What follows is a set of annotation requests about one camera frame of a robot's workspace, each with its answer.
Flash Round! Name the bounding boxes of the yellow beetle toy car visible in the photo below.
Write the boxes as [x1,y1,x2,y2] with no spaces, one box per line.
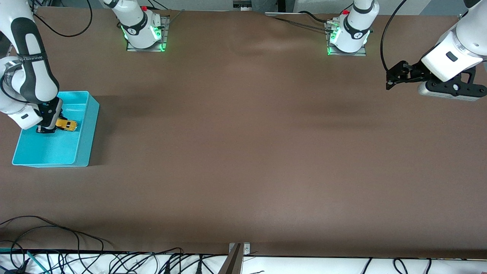
[55,118,78,132]

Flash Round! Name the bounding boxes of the turquoise plastic bin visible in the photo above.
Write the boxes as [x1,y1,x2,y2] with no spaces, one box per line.
[12,91,100,168]

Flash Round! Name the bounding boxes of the person legs dark trousers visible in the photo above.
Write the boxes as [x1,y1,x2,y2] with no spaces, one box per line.
[253,0,286,14]

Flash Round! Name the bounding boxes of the grey metal bar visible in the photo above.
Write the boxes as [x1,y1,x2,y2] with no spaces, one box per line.
[219,244,244,274]

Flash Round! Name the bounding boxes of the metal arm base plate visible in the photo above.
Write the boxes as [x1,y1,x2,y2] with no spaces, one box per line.
[126,15,170,53]
[325,21,368,57]

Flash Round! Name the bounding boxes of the black looped cable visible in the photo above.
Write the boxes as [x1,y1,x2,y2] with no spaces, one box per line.
[32,0,93,38]

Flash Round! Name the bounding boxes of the thin black cable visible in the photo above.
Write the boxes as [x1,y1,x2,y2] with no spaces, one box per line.
[299,10,329,24]

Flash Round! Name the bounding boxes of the black braided cable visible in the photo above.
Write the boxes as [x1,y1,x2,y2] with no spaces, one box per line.
[265,13,329,34]

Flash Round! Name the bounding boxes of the metal mounting bracket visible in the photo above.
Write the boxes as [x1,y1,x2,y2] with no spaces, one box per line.
[229,242,251,255]

